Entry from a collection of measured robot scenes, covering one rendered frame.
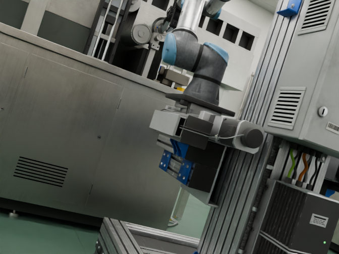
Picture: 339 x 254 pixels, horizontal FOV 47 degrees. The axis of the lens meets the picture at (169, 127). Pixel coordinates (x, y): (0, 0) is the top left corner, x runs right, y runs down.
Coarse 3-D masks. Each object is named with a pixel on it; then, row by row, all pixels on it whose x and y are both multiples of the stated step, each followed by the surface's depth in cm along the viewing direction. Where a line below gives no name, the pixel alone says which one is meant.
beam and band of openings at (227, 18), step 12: (144, 0) 277; (156, 0) 281; (168, 0) 279; (228, 12) 296; (204, 24) 290; (216, 24) 302; (228, 24) 300; (240, 24) 302; (252, 24) 306; (216, 36) 295; (228, 36) 307; (240, 36) 303; (252, 36) 310; (252, 48) 309
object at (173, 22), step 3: (174, 9) 228; (177, 9) 226; (174, 12) 226; (177, 12) 226; (180, 12) 227; (174, 15) 226; (177, 15) 226; (174, 18) 225; (177, 18) 226; (171, 21) 225; (174, 21) 225; (177, 21) 226; (171, 24) 225; (174, 24) 225; (174, 27) 226
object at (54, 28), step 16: (0, 0) 235; (16, 0) 238; (0, 16) 236; (16, 16) 240; (48, 16) 247; (48, 32) 248; (64, 32) 252; (80, 32) 256; (80, 48) 257; (128, 48) 269; (112, 64) 266
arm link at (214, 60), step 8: (200, 48) 152; (208, 48) 153; (216, 48) 152; (200, 56) 152; (208, 56) 152; (216, 56) 152; (224, 56) 154; (200, 64) 152; (208, 64) 152; (216, 64) 152; (224, 64) 154; (192, 72) 158; (200, 72) 154; (208, 72) 152; (216, 72) 153
